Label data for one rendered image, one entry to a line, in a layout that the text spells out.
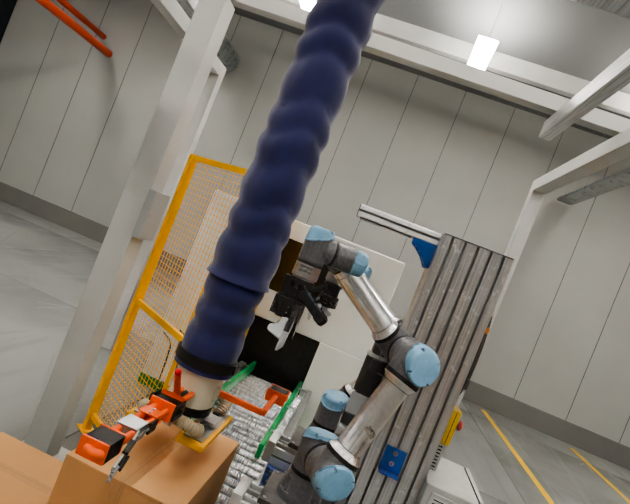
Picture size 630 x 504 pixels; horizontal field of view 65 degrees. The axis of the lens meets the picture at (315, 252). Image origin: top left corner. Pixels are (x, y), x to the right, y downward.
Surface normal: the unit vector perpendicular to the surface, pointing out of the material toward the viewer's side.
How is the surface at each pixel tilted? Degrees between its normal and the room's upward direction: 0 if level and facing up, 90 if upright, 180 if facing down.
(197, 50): 90
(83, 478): 90
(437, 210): 90
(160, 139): 90
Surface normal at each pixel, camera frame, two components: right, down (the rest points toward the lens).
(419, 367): 0.37, 0.02
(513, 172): -0.14, -0.04
